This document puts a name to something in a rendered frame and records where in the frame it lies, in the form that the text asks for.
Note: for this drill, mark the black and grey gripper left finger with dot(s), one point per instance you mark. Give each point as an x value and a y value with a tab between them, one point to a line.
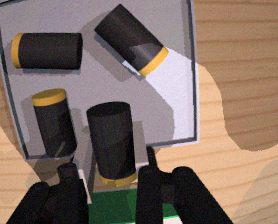
74	190

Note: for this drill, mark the black battery with yellow band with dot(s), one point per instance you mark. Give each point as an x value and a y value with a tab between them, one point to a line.
132	40
54	121
111	130
47	51

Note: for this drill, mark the green open-top box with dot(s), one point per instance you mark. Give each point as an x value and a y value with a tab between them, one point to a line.
118	206

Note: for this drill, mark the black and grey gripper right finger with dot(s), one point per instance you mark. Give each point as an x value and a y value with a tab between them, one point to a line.
200	206

